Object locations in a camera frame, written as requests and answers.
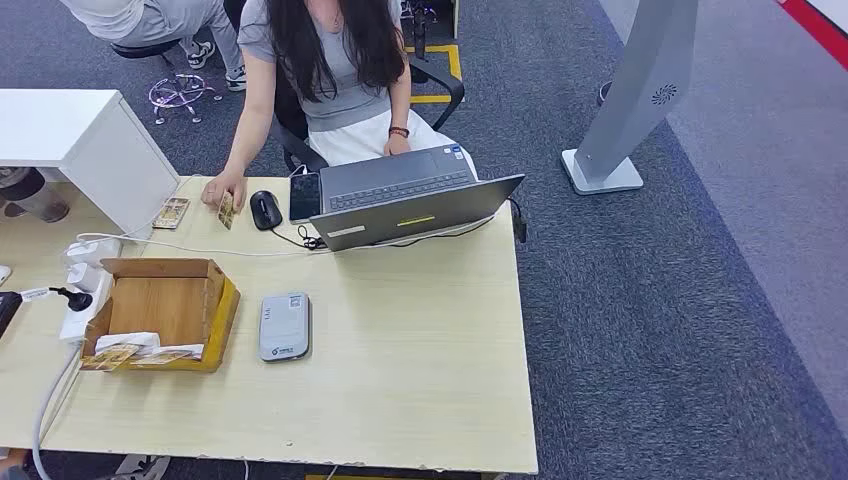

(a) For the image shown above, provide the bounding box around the thick white power cord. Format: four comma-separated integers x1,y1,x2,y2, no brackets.
31,341,84,480

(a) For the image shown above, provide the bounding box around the white cabinet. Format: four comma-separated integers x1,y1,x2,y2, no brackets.
0,88,181,240

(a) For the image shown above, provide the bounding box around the black computer mouse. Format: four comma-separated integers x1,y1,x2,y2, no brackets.
248,190,284,232

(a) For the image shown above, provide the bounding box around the grey kiosk stand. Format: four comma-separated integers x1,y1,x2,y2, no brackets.
560,0,701,197

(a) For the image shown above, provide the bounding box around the small white adapter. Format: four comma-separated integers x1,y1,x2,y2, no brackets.
66,262,102,293

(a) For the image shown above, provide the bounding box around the large white charger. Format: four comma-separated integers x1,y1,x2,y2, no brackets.
62,237,124,270

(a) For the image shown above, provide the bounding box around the black power plug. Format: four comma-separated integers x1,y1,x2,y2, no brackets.
49,286,94,313

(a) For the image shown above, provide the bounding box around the grey laptop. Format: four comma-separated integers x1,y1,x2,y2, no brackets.
308,143,527,253

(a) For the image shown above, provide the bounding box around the patterned card stack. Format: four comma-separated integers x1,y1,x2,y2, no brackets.
151,197,192,231

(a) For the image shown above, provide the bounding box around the black flat device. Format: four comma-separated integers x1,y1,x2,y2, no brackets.
0,291,24,340

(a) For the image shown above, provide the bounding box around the black smartphone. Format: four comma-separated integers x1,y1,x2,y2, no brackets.
288,172,324,225

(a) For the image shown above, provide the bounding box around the black equipment rack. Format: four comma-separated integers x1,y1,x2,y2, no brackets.
399,0,460,41

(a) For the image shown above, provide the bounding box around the seated person at laptop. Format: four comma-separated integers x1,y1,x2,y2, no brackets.
200,0,480,213

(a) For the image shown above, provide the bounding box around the white power strip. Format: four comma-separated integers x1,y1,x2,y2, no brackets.
58,268,115,344

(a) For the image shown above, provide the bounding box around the person on stool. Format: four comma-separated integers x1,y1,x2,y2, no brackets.
58,0,248,93

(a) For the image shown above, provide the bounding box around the grey card reader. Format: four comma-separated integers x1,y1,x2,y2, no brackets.
258,292,311,364

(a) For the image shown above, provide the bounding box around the black stool chrome base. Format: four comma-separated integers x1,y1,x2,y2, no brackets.
109,38,225,126

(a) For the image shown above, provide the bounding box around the black mouse cable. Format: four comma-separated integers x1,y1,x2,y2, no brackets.
270,225,329,252

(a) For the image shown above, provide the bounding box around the thin white cable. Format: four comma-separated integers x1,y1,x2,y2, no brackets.
74,213,497,260

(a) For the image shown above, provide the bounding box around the cardboard box yellow rim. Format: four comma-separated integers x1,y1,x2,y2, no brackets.
79,257,242,374

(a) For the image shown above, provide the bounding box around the white tissue paper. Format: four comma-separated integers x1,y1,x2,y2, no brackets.
94,331,205,362

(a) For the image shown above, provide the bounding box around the person's right hand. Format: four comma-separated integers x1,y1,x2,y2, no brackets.
200,170,248,213

